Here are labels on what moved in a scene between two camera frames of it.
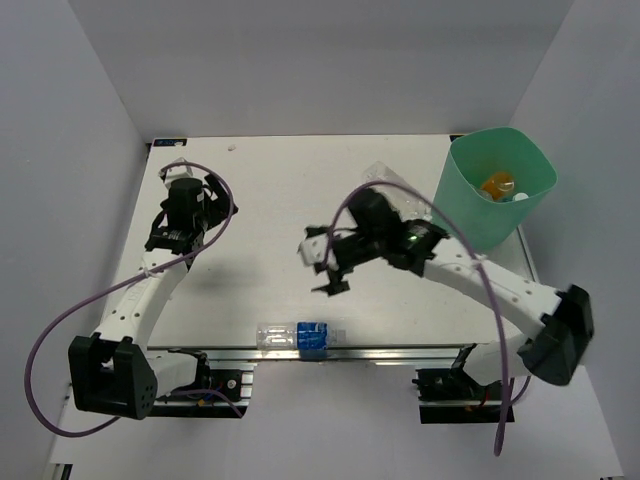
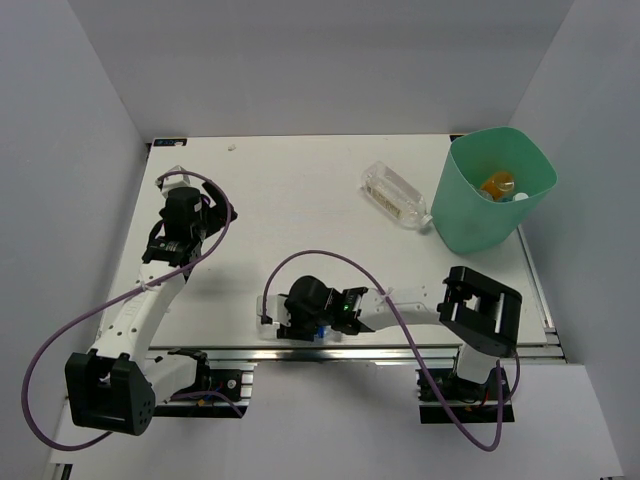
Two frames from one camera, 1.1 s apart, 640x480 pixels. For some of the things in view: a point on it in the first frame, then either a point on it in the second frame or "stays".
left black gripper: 221,207 stays
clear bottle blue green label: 515,197 stays
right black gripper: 335,278 to 294,331
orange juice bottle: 501,185 stays
